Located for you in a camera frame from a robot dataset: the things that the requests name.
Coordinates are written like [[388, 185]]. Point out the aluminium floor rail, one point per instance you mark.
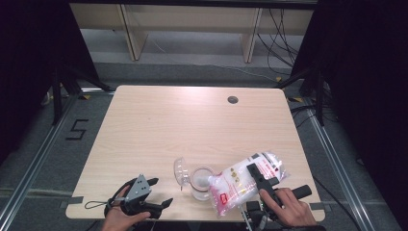
[[333, 160], [35, 163]]

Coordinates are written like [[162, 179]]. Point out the beige wooden shelf unit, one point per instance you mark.
[[136, 41]]

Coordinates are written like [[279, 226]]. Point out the grey tape strip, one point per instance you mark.
[[318, 206], [75, 200]]

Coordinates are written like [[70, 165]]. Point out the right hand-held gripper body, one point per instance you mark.
[[258, 218]]

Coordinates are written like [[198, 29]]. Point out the black curtain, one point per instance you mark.
[[369, 80], [25, 64]]

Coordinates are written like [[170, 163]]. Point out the clear glass jar with lid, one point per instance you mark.
[[198, 192]]

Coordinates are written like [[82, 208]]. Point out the red and white sugar bag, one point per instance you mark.
[[234, 186]]

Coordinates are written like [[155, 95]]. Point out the grey round table grommet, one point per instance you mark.
[[233, 99]]

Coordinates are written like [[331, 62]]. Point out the black metal stand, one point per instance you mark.
[[57, 96], [319, 102]]

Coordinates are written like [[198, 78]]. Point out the person's left hand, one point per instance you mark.
[[117, 221]]

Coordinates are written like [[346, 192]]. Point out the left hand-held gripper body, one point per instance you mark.
[[138, 189]]

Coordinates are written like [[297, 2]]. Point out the person's right hand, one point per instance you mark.
[[293, 211]]

